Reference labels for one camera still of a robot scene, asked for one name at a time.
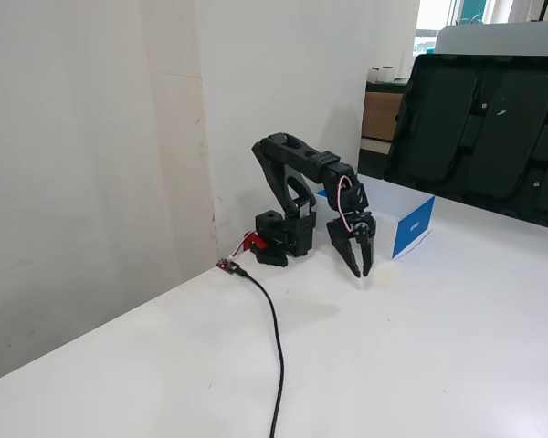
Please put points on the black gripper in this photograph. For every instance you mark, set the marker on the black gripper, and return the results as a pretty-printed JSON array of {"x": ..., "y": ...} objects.
[{"x": 347, "y": 229}]

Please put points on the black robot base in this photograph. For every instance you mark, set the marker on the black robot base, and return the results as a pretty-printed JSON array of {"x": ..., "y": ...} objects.
[{"x": 274, "y": 237}]

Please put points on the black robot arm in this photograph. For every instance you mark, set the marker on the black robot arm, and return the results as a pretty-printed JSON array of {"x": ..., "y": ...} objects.
[{"x": 297, "y": 157}]

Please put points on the blue and white cardboard box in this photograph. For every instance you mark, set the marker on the blue and white cardboard box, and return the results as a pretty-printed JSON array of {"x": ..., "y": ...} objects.
[{"x": 413, "y": 230}]

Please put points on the brown cardboard box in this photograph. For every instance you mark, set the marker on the brown cardboard box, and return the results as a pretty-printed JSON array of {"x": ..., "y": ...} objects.
[{"x": 381, "y": 116}]

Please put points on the red table clamp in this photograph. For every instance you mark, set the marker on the red table clamp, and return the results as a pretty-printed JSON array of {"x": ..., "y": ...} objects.
[{"x": 253, "y": 240}]

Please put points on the small controller circuit board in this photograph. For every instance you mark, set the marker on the small controller circuit board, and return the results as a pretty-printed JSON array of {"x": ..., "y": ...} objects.
[{"x": 228, "y": 265}]

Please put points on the black plastic moulded tray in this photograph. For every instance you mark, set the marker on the black plastic moulded tray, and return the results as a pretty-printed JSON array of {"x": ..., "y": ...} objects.
[{"x": 484, "y": 137}]

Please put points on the white cup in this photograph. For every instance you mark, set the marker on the white cup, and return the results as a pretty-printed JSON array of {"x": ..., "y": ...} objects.
[
  {"x": 387, "y": 74},
  {"x": 374, "y": 75}
]

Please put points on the white rounded panel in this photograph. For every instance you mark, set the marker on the white rounded panel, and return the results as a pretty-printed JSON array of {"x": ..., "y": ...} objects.
[{"x": 498, "y": 41}]

